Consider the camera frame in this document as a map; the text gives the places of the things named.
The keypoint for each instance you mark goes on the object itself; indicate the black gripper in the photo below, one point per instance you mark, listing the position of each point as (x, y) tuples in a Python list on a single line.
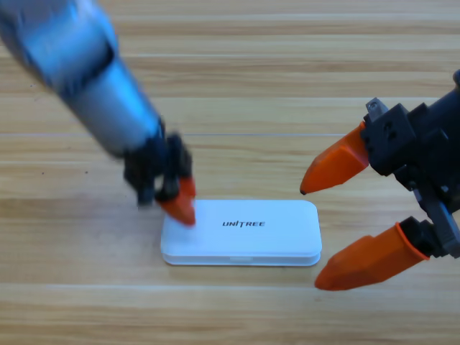
[(442, 143), (154, 165)]

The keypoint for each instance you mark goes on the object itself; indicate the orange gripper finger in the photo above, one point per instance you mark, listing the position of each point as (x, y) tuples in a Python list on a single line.
[(370, 262)]

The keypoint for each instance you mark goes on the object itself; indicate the white Unitree pencil case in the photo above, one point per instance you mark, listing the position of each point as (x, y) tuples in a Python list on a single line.
[(251, 240)]

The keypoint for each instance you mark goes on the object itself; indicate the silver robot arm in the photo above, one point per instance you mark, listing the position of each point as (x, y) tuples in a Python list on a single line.
[(72, 72)]

